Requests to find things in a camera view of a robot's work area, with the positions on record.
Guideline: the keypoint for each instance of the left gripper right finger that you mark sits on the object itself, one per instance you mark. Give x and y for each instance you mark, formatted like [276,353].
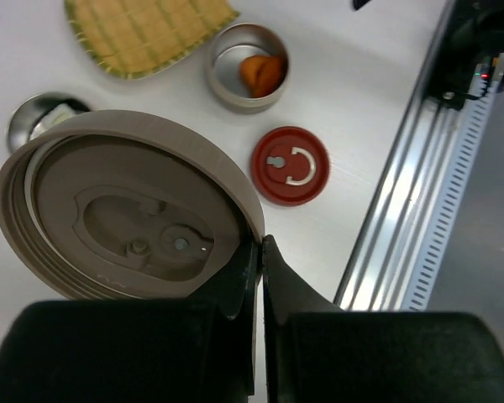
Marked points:
[317,352]

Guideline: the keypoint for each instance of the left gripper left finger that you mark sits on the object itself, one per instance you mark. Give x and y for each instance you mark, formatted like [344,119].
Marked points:
[200,348]

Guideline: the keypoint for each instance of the brown round lid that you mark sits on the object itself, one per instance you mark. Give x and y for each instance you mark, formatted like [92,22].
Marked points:
[118,203]

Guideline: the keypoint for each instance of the red round lid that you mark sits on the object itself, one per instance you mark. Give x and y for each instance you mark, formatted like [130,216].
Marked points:
[289,166]

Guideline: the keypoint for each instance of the white sushi piece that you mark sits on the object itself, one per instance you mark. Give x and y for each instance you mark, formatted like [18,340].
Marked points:
[55,116]

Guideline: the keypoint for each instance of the orange fried shrimp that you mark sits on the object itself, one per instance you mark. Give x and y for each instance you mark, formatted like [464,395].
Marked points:
[251,74]

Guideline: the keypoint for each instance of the red-banded metal bowl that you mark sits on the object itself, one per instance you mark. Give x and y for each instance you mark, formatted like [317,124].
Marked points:
[30,111]

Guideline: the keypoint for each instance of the red-brown food piece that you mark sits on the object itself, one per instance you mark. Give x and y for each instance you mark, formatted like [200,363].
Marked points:
[272,74]

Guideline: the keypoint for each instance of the beige-banded metal bowl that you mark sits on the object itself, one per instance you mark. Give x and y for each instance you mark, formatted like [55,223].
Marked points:
[224,56]

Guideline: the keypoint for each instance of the woven bamboo tray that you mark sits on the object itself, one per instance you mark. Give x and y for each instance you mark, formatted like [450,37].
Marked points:
[135,39]

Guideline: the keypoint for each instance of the aluminium mounting rail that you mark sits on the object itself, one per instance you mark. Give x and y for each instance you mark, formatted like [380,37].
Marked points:
[380,266]

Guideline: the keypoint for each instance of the slotted cable duct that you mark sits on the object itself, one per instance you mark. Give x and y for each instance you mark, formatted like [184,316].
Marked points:
[450,188]

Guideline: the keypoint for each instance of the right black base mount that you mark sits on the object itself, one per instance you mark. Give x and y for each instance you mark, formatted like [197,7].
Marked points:
[468,54]

